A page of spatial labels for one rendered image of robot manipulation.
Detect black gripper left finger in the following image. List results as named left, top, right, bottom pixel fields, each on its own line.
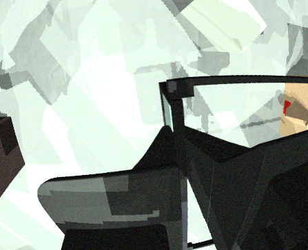
left=37, top=125, right=184, bottom=250

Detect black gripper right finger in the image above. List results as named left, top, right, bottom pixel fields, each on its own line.
left=185, top=126, right=308, bottom=250

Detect black glasses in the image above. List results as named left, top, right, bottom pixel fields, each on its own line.
left=159, top=75, right=308, bottom=250

